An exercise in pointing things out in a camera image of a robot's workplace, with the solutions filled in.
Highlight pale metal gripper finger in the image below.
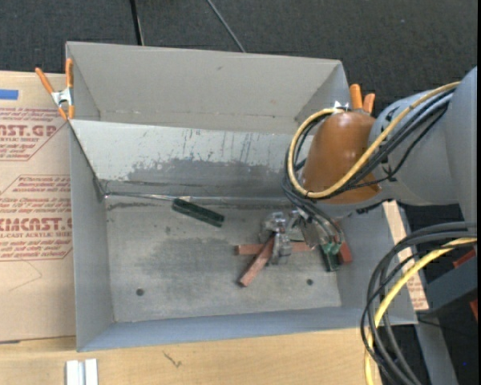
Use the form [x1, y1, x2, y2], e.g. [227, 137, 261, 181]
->
[259, 212, 289, 242]
[268, 232, 293, 266]

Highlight red-brown flat block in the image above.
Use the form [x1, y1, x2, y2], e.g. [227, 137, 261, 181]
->
[238, 237, 276, 288]
[336, 241, 354, 265]
[234, 241, 313, 257]

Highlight dark green flat block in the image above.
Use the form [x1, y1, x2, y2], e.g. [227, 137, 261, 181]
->
[172, 197, 226, 229]

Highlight grey metal bin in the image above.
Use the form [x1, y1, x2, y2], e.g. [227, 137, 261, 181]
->
[65, 41, 420, 353]

